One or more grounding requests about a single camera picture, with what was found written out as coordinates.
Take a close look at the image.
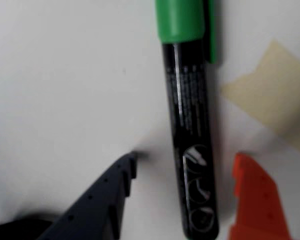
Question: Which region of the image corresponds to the green capped black marker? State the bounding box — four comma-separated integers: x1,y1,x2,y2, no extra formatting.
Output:
154,0,221,240

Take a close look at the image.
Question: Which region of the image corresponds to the wide beige masking tape strip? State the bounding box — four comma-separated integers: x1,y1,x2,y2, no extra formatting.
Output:
219,38,300,161

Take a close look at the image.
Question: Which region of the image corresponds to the navy gripper finger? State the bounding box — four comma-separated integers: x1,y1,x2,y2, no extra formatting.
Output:
37,151,138,240

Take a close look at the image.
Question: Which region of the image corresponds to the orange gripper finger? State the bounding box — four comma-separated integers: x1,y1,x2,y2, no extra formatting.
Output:
227,152,295,240

